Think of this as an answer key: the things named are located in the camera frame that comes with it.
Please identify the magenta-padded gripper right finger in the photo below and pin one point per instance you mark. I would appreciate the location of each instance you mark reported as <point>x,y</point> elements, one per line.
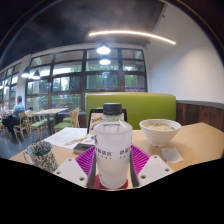
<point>155,168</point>

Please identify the flat round red coaster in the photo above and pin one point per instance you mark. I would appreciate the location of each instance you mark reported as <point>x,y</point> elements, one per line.
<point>97,184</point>

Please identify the clear plastic water bottle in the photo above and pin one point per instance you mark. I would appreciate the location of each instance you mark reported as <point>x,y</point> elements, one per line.
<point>112,155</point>

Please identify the green upholstered bench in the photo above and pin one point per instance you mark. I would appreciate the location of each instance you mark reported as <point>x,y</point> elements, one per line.
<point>150,106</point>

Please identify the wooden dining table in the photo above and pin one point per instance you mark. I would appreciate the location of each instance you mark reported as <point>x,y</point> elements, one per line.
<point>50,111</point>

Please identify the white paper sheets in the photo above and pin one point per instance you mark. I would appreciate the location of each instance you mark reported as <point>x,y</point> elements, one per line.
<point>63,136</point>

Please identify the white ceramic bowl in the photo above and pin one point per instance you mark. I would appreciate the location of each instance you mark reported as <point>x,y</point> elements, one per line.
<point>160,136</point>

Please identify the sticker-covered laptop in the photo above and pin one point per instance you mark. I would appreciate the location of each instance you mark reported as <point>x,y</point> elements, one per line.
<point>95,119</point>

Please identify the person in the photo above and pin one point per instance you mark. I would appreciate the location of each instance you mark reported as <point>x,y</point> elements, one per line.
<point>16,113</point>
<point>2,108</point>

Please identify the long curved ceiling light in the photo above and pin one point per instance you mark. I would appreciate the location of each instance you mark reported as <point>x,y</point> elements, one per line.
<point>133,33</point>

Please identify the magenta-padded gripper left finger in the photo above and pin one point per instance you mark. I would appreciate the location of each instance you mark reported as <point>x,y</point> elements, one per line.
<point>70,170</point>

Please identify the speckled ceramic mug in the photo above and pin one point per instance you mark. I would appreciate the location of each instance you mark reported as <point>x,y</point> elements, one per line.
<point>43,156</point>

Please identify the group of wooden green-seated chairs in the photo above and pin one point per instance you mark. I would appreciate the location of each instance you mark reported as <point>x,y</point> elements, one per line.
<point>38,124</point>

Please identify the group of pendant lamps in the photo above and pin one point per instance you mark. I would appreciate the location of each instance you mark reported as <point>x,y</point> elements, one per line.
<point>103,50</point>

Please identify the dark-framed window front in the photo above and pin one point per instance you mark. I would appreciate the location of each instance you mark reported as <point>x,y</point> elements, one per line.
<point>100,81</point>

